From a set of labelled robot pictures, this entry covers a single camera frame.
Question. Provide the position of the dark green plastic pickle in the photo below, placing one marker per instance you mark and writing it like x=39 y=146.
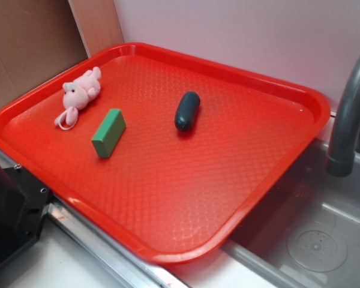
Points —
x=187 y=110

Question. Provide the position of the red plastic serving tray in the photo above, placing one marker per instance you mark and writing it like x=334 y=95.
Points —
x=169 y=196

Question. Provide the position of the green rectangular block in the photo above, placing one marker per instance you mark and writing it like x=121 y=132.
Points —
x=109 y=133

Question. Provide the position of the pink plush toy animal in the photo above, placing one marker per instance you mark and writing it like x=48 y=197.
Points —
x=77 y=95

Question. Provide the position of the grey sink faucet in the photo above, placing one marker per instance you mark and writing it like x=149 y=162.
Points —
x=345 y=137

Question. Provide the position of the grey plastic sink basin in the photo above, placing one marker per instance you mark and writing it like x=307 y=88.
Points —
x=306 y=231

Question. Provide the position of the brown cardboard panel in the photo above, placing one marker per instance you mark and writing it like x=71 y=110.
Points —
x=41 y=39

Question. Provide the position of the metal counter edge rail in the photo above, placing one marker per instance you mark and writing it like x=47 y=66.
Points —
x=126 y=268

